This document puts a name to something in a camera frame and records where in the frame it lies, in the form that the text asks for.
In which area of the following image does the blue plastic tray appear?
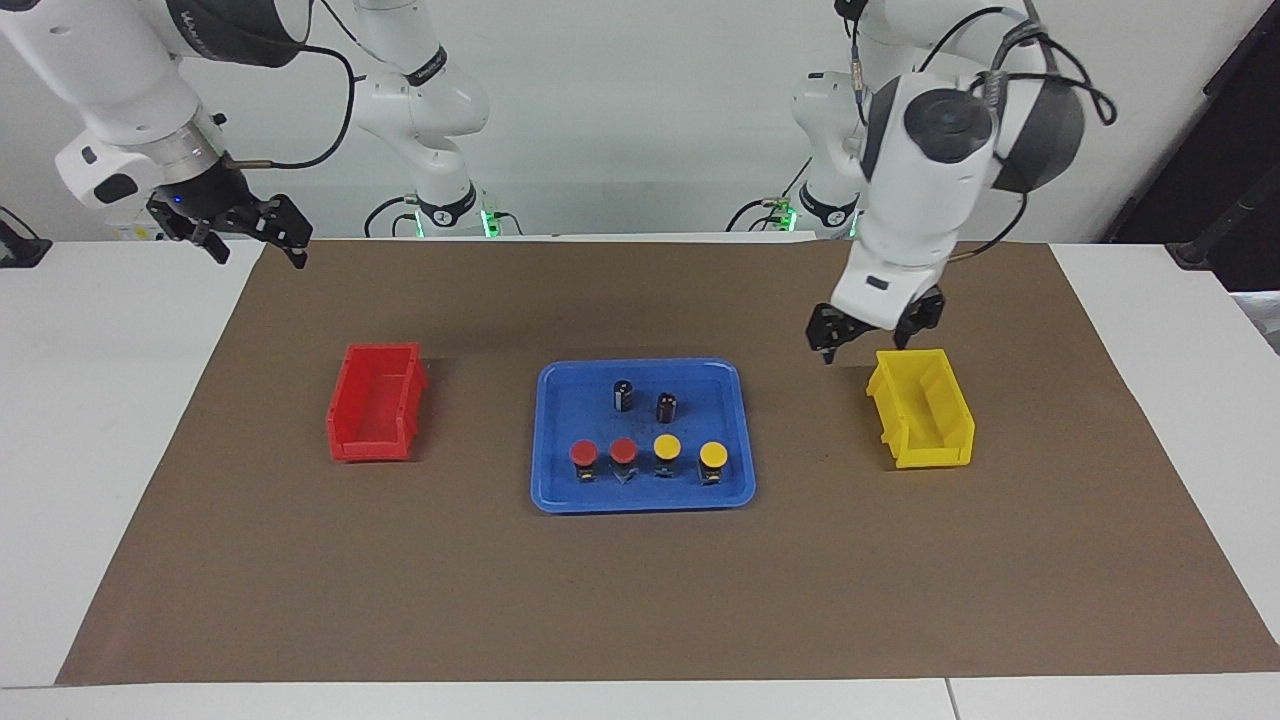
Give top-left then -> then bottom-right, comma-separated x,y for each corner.
530,357 -> 757,515

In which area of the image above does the yellow plastic bin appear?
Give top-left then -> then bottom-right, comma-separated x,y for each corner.
865,348 -> 976,471

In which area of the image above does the red plastic bin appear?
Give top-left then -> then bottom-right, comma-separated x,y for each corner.
326,343 -> 431,463

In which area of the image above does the black table clamp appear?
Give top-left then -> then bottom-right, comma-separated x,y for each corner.
0,205 -> 53,269

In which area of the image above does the brown paper mat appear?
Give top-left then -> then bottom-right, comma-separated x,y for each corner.
55,240 -> 1280,686

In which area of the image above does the black stand pole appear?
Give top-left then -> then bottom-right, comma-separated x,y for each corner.
1168,165 -> 1280,271

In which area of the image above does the grey plastic cover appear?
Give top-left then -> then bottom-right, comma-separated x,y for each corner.
1232,290 -> 1280,353

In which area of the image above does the black base cable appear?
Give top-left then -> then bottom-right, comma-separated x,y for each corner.
725,155 -> 813,233
363,195 -> 416,239

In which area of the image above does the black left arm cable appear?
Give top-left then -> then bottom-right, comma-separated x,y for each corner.
850,5 -> 1119,266

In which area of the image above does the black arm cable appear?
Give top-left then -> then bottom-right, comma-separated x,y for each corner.
225,45 -> 359,171
850,5 -> 1119,266

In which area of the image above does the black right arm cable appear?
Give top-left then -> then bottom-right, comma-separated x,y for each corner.
225,45 -> 359,171

